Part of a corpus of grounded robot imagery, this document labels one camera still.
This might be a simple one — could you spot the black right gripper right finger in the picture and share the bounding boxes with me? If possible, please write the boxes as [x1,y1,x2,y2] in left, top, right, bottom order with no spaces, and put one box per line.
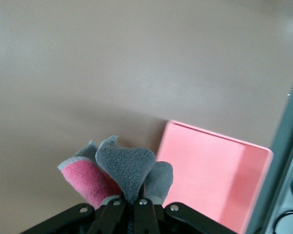
[133,198,237,234]

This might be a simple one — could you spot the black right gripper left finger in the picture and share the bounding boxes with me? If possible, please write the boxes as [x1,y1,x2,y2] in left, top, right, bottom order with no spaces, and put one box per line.
[21,198,127,234]

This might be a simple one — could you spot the grey and pink cloth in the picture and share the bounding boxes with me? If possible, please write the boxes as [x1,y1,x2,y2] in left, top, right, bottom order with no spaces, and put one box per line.
[57,135,174,210]

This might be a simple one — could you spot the pink plastic box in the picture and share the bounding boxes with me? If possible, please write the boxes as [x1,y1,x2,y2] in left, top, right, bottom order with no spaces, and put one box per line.
[156,119,274,234]

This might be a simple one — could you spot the aluminium table edge rail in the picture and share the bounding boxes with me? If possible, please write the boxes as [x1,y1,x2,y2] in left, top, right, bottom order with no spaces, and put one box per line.
[260,121,293,234]

